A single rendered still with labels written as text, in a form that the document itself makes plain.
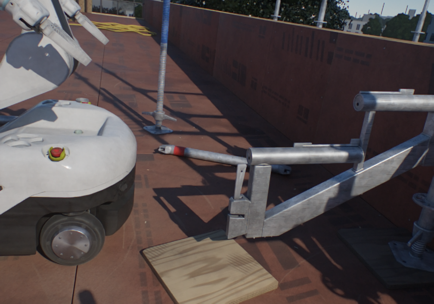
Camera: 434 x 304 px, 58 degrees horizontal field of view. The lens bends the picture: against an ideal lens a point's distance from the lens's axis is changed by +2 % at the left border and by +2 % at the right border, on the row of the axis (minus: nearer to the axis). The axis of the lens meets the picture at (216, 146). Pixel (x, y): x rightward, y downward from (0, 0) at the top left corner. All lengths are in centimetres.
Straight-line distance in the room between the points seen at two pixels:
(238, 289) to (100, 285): 38
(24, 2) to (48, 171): 39
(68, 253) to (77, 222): 10
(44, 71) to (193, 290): 71
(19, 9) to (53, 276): 70
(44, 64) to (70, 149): 24
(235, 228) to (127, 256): 35
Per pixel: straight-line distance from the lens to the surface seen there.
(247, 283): 119
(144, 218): 146
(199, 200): 161
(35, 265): 128
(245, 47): 352
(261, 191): 110
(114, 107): 285
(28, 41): 116
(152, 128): 242
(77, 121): 143
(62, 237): 117
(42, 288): 119
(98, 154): 111
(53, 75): 116
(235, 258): 127
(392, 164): 128
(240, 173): 107
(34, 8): 98
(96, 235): 117
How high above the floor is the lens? 75
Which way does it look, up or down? 20 degrees down
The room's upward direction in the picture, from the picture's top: 7 degrees clockwise
